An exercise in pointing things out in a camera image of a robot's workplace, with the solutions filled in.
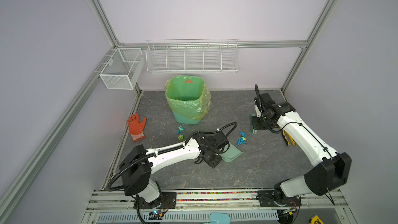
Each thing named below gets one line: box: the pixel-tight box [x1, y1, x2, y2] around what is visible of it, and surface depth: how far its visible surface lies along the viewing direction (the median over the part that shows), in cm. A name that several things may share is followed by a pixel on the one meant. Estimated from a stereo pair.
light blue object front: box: [209, 212, 231, 224], surface depth 70 cm
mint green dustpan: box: [218, 142, 244, 163], surface depth 86 cm
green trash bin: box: [165, 75, 205, 125], surface depth 94 cm
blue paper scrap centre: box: [237, 131, 247, 146], surface depth 96 cm
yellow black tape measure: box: [308, 215, 325, 224], surface depth 69 cm
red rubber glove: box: [127, 113, 147, 143], surface depth 102 cm
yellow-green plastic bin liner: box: [163, 75, 212, 120], surface depth 91 cm
